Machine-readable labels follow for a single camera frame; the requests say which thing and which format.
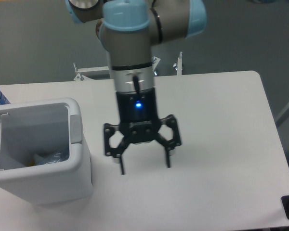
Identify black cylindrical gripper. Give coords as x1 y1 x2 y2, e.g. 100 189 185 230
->
103 88 182 175

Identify crushed clear plastic bottle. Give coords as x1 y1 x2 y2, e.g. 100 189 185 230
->
33 150 69 166

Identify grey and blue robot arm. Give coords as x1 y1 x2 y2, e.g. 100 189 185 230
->
66 0 207 166

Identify white plastic trash can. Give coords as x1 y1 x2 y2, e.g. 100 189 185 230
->
0 98 93 205

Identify white upright bracket with bolt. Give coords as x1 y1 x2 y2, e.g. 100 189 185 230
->
173 51 184 76

